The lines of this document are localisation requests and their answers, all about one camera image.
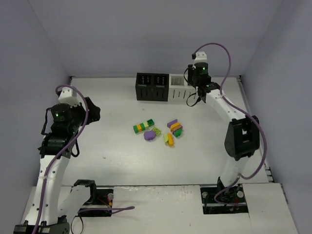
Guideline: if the green yellow lego bar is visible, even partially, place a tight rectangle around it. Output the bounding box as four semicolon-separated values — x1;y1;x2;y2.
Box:
133;121;149;134

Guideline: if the purple curved lego top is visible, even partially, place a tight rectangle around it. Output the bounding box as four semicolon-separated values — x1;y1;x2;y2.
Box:
167;119;177;128

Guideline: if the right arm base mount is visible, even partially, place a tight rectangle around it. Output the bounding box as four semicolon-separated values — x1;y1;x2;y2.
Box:
200;184;249;215

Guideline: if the black slotted double container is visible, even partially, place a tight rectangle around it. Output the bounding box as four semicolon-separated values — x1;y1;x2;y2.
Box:
135;73;169;102

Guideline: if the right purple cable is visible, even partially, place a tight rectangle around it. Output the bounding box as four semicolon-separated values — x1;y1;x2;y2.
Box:
194;42;268;205

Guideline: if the white slotted double container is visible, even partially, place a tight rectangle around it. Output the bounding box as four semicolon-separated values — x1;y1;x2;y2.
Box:
168;74;195;102

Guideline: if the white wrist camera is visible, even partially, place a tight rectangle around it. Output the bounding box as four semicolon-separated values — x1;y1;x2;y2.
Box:
58;87;81;107
192;51;207;64

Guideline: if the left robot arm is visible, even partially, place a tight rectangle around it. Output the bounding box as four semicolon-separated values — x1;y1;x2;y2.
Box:
13;97;100;234

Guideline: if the lime green lego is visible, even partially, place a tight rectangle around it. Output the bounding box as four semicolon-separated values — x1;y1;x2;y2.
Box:
152;127;161;136

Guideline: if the yellow curved lego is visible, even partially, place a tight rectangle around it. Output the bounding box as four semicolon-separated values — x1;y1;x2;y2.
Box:
170;122;180;130

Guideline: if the purple rounded lego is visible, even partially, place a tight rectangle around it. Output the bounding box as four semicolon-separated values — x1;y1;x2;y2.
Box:
143;130;156;141

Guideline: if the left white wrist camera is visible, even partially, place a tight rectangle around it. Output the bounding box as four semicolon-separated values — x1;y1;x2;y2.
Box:
58;87;81;107

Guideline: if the dark green lego piece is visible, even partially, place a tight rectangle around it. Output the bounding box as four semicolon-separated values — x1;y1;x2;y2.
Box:
173;129;183;138

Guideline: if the pink patterned lego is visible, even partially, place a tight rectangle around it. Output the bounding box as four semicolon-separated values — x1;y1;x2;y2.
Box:
171;126;183;133

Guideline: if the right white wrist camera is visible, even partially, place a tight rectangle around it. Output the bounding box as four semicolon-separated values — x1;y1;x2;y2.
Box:
192;51;207;64

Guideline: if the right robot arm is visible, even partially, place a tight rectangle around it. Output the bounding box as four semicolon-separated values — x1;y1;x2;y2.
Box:
185;62;260;197

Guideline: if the yellow orange lego brick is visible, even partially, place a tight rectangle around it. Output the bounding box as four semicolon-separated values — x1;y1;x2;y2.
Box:
167;133;174;147

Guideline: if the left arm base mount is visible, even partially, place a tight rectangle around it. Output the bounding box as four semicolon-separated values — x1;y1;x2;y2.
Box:
69;179;114;217

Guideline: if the pale green lego brick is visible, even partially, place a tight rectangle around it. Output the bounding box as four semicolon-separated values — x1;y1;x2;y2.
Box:
163;133;168;144

